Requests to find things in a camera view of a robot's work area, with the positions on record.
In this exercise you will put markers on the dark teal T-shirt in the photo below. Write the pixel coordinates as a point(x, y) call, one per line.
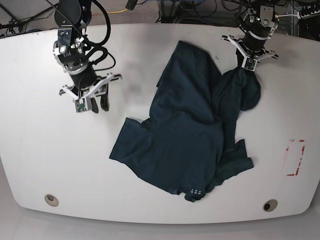
point(187, 144)

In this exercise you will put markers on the right table cable grommet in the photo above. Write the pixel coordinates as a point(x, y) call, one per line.
point(270, 205)

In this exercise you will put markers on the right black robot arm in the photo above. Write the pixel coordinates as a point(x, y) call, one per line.
point(77, 14)

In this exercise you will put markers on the white power strip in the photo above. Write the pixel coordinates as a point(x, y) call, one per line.
point(309, 12)

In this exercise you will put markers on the left table cable grommet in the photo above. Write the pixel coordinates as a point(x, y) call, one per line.
point(51, 200)

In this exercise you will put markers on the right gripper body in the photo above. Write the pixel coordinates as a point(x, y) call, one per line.
point(70, 52)

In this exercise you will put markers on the black tripod leg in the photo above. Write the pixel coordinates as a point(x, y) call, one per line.
point(22, 9)

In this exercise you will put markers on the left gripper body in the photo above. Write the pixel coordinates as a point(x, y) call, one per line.
point(258, 25)

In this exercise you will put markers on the table cable grommet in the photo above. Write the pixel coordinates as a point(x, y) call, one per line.
point(270, 205)
point(51, 200)

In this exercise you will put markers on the red tape rectangle marking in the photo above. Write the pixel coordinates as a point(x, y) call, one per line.
point(293, 157)

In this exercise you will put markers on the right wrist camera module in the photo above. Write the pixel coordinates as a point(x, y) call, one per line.
point(83, 104)

